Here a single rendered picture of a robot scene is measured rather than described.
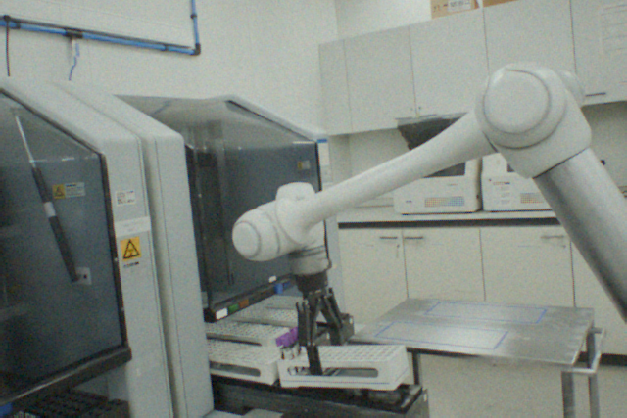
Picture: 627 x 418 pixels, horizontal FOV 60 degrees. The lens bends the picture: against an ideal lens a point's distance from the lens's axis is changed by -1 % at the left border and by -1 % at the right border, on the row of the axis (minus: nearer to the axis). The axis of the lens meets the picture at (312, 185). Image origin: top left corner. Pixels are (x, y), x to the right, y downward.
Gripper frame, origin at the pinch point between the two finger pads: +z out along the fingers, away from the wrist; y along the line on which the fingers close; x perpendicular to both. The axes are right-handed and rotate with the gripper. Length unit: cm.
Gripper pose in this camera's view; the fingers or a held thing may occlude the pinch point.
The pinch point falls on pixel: (326, 356)
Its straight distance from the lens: 134.3
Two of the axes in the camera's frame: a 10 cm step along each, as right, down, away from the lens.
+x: -8.3, 1.6, 5.3
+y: 5.2, -1.0, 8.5
